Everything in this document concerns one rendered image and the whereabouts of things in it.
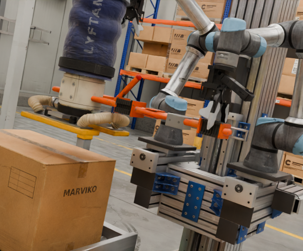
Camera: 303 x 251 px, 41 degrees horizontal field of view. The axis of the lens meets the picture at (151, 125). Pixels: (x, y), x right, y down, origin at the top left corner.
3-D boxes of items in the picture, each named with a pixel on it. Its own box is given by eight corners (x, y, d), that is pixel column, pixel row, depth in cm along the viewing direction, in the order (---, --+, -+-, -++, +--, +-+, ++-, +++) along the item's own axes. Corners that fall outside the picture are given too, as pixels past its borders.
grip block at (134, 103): (111, 111, 148) (114, 96, 148) (127, 113, 156) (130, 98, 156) (129, 116, 144) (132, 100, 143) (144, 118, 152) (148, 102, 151)
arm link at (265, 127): (261, 144, 185) (267, 115, 184) (286, 151, 175) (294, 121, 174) (245, 142, 178) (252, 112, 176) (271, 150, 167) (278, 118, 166)
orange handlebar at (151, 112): (31, 87, 175) (33, 79, 175) (79, 94, 200) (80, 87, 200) (226, 138, 125) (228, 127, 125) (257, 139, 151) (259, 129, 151)
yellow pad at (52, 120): (20, 115, 161) (22, 103, 161) (39, 117, 170) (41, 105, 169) (81, 135, 143) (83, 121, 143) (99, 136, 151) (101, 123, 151)
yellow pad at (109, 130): (55, 118, 177) (57, 107, 177) (71, 119, 186) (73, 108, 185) (114, 136, 159) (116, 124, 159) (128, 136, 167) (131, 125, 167)
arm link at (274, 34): (282, 19, 175) (202, 26, 146) (305, 19, 166) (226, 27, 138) (281, 46, 178) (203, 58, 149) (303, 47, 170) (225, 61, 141)
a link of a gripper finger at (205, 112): (195, 126, 130) (205, 101, 132) (211, 130, 127) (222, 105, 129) (192, 122, 128) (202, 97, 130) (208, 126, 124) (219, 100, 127)
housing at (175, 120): (164, 125, 138) (166, 112, 137) (173, 125, 143) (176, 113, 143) (181, 129, 134) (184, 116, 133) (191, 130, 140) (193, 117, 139)
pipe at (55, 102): (25, 107, 163) (28, 93, 162) (69, 111, 184) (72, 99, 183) (86, 126, 144) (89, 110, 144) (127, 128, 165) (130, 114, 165)
